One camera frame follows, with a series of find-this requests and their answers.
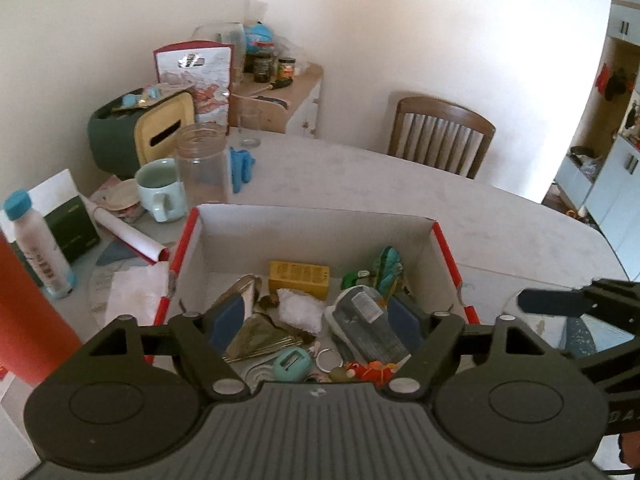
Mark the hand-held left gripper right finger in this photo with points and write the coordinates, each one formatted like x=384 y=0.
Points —
x=406 y=320

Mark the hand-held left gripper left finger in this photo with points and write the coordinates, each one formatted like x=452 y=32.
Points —
x=227 y=320

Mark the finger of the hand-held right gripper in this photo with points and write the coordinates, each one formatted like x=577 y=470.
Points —
x=550 y=301

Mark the silver snack packet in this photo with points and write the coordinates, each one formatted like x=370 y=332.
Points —
x=260 y=335

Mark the green blue toy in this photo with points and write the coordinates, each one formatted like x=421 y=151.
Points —
x=389 y=270

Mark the orange toy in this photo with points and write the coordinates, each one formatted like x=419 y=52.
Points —
x=372 y=372

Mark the white tissue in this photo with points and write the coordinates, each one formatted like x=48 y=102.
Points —
x=300 y=310

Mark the teal egg-shaped pencil sharpener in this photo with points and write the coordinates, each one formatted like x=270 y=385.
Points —
x=292 y=366

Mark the red white cardboard box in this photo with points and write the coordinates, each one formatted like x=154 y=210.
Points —
x=310 y=235

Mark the metal key rings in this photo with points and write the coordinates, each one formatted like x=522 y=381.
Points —
x=327 y=360

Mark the white paper napkin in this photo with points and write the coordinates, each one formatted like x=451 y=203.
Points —
x=137 y=295

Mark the rolled white paper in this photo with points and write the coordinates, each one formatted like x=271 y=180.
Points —
x=130 y=235

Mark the mint green mug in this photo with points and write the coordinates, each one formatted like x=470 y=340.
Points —
x=160 y=190

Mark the blue cloth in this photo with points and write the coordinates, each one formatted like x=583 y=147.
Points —
x=242 y=167

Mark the glass jar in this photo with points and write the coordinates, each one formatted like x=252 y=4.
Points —
x=202 y=165

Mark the pink patterned dish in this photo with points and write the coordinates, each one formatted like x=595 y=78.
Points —
x=122 y=200

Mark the dark green box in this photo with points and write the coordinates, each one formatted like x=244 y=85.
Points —
x=70 y=232

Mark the orange red cylinder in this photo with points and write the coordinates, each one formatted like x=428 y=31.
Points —
x=30 y=320

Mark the small drinking glass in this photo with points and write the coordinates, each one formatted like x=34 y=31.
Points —
x=250 y=122

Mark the white bottle blue cap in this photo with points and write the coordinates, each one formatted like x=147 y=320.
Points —
x=37 y=250

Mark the wooden chair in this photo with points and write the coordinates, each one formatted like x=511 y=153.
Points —
x=440 y=115

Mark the dark green container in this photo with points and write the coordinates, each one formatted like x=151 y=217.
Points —
x=110 y=135

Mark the black hat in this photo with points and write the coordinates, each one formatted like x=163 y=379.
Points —
x=619 y=85

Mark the red hat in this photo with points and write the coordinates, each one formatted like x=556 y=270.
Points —
x=603 y=77

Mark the white wooden sideboard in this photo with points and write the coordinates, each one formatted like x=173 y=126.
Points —
x=295 y=95

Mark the red white printed bag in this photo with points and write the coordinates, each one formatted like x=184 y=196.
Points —
x=195 y=80

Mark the orange lidded jar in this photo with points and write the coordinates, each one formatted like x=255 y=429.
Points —
x=286 y=67

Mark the dark lidded jar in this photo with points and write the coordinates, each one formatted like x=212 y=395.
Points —
x=263 y=62

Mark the large clear container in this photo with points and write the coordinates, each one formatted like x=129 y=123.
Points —
x=220 y=40

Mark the blue globe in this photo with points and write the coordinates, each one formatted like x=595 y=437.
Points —
x=260 y=35

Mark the white wall cabinet unit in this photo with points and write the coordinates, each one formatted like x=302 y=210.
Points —
x=615 y=185

